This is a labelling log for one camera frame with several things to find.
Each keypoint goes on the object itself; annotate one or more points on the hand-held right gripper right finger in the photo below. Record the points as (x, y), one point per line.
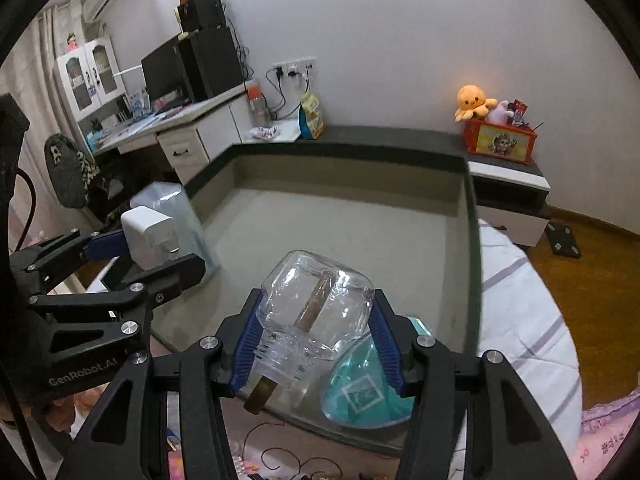
(387, 347)

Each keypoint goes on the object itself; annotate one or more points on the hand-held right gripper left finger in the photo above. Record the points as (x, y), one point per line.
(246, 347)

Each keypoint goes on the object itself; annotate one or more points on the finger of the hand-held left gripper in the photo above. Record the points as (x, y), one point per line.
(172, 276)
(102, 248)

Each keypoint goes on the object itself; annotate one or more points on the white power adapter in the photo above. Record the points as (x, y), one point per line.
(145, 232)

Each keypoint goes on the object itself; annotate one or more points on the clear plastic bottle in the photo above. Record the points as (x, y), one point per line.
(292, 285)

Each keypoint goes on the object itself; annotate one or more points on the brown wooden stick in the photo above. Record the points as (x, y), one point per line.
(312, 305)

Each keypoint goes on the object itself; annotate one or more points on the clear plastic container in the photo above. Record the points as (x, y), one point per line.
(195, 230)

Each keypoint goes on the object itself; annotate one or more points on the teal translucent plastic container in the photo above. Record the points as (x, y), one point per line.
(360, 400)

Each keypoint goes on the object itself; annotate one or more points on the office chair with draped garment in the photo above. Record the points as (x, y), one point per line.
(67, 170)

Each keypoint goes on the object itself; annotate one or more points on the white striped bed sheet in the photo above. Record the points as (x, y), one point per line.
(520, 320)

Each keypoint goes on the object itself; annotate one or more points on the blue white box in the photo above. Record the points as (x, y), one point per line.
(139, 102)

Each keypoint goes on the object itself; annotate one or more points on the white desk with drawers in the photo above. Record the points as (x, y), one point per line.
(210, 115)

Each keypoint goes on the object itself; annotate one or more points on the small pink packet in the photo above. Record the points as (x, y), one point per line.
(263, 134)

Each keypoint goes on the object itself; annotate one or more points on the white glass-door cabinet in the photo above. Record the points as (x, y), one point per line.
(90, 77)

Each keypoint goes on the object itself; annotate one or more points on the black computer monitor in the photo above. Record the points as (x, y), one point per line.
(162, 72)

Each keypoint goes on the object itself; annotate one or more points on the clear bottle with orange cap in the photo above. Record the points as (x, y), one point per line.
(259, 107)

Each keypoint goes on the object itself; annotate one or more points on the beige curtain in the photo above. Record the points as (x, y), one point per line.
(30, 70)

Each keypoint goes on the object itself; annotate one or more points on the low dark bench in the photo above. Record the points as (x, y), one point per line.
(515, 195)

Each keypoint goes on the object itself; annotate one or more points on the black bathroom scale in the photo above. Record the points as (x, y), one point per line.
(563, 240)

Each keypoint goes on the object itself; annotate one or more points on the small pink doll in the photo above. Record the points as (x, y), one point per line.
(72, 42)

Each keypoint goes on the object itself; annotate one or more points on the yellow blue snack bag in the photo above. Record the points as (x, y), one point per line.
(311, 117)

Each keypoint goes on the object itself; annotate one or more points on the black computer tower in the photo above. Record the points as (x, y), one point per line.
(212, 62)

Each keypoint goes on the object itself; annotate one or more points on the red storage box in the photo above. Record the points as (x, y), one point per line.
(500, 142)

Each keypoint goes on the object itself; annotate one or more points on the lilac printed blanket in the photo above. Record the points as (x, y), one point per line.
(607, 440)

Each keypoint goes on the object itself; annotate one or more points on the black speaker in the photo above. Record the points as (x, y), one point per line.
(200, 12)

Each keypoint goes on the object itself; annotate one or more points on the orange octopus plush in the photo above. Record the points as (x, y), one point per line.
(472, 102)

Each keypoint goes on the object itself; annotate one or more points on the pink plush toy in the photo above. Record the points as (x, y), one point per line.
(499, 112)

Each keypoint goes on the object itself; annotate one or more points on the white wall socket strip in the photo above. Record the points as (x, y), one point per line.
(295, 66)

